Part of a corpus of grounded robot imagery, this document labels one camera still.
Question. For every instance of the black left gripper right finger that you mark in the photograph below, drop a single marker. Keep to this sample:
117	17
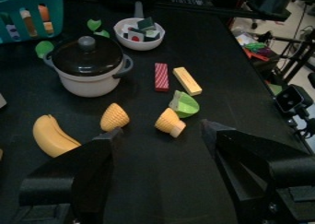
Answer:
261	172

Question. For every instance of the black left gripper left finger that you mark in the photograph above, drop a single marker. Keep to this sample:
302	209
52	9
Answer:
81	169

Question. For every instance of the yellow toy corn top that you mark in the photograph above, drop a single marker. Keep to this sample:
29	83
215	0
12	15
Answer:
113	117

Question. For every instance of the yellow toy corn bottom piece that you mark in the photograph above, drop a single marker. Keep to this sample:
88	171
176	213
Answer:
168	122

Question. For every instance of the green toy corn husk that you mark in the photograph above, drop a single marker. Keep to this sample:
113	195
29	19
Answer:
185	105

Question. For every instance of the yellow toy banana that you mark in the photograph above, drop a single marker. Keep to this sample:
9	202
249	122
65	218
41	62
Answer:
51	137

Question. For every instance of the white toy cooking pot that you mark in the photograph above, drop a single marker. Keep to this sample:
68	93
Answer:
88	84

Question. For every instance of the yellow wooden toy block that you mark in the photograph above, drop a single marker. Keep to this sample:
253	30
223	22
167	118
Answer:
187	81

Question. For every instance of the red striped toy block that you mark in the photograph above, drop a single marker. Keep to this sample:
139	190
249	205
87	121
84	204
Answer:
161	77

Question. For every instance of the black pot lid grey knob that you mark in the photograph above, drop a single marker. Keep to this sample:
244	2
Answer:
87	57

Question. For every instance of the red flat item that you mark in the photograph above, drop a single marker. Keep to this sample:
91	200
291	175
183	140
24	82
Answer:
253	55

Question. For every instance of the black tripod stand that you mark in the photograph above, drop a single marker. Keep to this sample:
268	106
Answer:
295	57

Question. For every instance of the green toy leaf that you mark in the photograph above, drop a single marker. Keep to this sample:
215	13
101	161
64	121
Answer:
103	33
93	24
44	48

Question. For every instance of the green crumpled cloth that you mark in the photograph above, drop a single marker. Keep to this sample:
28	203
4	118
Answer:
255	46

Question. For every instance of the white bowl with items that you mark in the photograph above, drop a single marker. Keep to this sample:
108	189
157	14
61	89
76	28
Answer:
139	45

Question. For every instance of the white block red print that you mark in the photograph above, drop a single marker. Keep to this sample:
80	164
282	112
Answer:
135	36

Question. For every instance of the white green toy block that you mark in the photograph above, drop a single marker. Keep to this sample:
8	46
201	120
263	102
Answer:
151	34

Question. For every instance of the dark green toy block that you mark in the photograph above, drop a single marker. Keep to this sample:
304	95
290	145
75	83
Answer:
145	24

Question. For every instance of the teal plastic basket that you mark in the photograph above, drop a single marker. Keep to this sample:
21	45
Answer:
55	9

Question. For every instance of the black camera stand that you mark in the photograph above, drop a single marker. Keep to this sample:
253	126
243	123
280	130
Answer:
302	123

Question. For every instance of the black table-level camera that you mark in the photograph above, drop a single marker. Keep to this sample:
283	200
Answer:
290	99

